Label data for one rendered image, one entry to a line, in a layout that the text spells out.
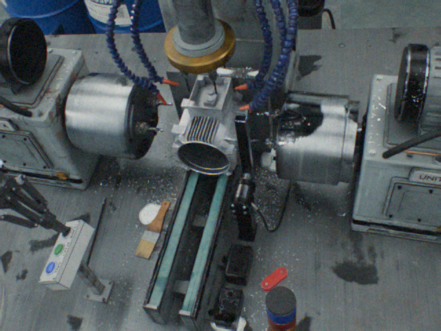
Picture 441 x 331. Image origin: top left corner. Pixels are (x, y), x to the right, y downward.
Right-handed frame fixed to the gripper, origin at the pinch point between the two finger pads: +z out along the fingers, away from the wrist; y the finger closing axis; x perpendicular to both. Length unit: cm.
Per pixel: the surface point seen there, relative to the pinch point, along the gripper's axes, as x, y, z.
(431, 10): -41, 230, 151
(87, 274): 3.4, -5.7, 17.3
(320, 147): -55, 32, 30
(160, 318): -10.5, -10.8, 35.0
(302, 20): -15, 137, 62
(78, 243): -3.6, -2.3, 6.7
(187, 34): -39, 41, -10
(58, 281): -3.5, -13.1, 5.8
